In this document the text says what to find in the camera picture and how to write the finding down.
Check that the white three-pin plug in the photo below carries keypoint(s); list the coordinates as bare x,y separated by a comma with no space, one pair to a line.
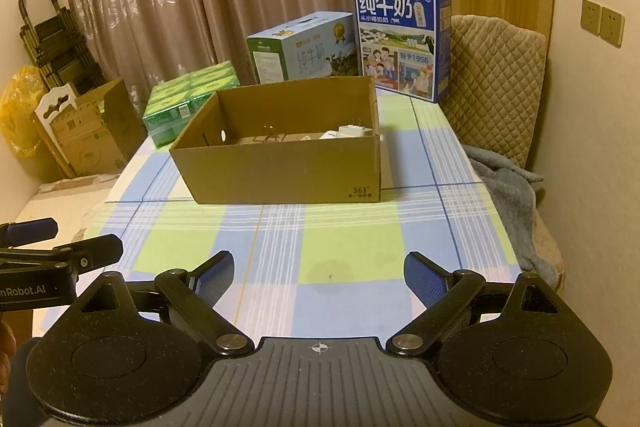
355,130

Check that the brown cardboard box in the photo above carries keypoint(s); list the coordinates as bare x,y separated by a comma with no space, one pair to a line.
275,172

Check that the beige wall socket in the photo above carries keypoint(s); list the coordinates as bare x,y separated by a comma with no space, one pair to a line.
613,27
591,14

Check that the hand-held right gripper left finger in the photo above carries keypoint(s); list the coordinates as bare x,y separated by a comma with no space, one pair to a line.
215,277

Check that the bronze metal puzzle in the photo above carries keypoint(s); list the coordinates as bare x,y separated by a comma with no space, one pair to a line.
270,136

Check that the checked tablecloth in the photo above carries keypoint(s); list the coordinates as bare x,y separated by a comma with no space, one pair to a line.
325,247

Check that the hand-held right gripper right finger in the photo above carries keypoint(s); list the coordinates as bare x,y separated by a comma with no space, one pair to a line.
425,279

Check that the beige printed bed sheet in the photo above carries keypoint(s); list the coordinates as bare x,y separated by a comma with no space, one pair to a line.
55,197

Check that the person's left hand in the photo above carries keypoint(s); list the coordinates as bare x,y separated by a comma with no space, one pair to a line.
6,352

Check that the white green milk carton box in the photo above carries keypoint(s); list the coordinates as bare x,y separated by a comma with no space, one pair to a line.
300,52

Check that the blue milk carton box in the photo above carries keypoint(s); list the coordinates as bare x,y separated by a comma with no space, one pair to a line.
400,42

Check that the black folding cart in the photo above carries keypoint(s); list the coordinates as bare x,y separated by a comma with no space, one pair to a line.
55,42

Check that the quilted beige chair cover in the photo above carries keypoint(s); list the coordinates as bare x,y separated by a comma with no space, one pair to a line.
495,82

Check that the yellow plastic bag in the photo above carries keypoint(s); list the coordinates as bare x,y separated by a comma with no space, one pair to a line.
20,117

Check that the printed brown cardboard carton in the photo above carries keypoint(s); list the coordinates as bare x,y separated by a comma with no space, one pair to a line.
90,142

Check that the green drink carton pack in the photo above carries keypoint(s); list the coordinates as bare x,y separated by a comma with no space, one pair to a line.
175,107

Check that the grey blanket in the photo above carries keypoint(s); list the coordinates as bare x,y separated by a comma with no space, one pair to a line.
515,207

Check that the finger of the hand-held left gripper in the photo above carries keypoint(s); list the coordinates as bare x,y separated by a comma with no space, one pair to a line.
100,249
30,231

